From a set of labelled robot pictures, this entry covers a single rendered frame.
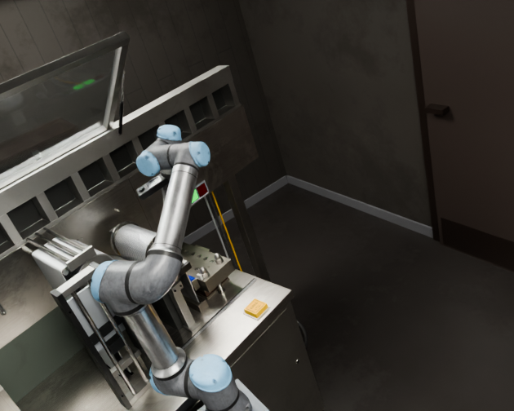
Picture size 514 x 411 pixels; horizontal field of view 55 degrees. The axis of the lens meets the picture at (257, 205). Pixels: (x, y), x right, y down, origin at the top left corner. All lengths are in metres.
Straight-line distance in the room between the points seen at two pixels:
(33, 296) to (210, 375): 0.85
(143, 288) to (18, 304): 0.86
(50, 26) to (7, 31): 0.26
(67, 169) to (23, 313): 0.57
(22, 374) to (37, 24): 2.27
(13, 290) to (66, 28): 2.11
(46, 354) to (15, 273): 0.38
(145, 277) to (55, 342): 0.97
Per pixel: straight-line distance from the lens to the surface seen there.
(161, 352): 1.55
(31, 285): 2.09
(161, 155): 1.49
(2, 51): 3.62
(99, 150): 2.10
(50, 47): 3.67
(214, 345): 1.97
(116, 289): 1.36
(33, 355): 2.20
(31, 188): 2.00
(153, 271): 1.31
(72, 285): 1.62
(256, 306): 2.01
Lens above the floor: 2.23
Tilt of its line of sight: 29 degrees down
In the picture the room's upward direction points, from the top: 18 degrees counter-clockwise
